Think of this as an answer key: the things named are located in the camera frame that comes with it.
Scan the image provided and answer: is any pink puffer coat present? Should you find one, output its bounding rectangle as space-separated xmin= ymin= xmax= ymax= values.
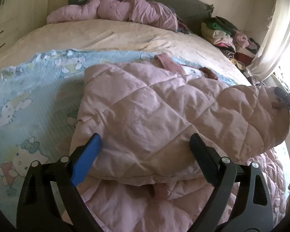
xmin=47 ymin=0 xmax=179 ymax=32

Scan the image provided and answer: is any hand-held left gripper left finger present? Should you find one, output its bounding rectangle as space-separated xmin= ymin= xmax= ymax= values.
xmin=16 ymin=133 xmax=102 ymax=232

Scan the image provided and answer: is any cream curtain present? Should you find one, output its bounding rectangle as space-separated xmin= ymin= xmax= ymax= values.
xmin=248 ymin=2 xmax=290 ymax=85

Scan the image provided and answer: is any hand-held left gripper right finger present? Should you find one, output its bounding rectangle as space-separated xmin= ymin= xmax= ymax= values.
xmin=190 ymin=133 xmax=273 ymax=232

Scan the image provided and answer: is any blue cartoon cat blanket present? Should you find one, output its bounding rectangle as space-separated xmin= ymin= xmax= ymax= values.
xmin=0 ymin=49 xmax=235 ymax=232

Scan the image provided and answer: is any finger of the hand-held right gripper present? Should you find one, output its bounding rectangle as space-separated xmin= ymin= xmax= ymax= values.
xmin=274 ymin=87 xmax=290 ymax=120

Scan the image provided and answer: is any pink quilted jacket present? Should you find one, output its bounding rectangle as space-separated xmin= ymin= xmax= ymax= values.
xmin=63 ymin=54 xmax=290 ymax=232

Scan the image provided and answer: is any bed with beige bedspread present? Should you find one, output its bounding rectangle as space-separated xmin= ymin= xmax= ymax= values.
xmin=0 ymin=19 xmax=290 ymax=232

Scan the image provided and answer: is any grey padded headboard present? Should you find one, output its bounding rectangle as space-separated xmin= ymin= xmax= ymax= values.
xmin=74 ymin=0 xmax=214 ymax=27

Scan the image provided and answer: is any cream built-in wardrobe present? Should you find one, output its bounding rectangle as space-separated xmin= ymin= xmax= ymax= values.
xmin=0 ymin=0 xmax=79 ymax=61

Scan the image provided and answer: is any pile of folded clothes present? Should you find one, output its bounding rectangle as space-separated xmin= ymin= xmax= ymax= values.
xmin=200 ymin=16 xmax=261 ymax=63

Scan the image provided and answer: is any striped dark garment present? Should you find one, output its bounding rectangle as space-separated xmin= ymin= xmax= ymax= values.
xmin=176 ymin=20 xmax=191 ymax=34

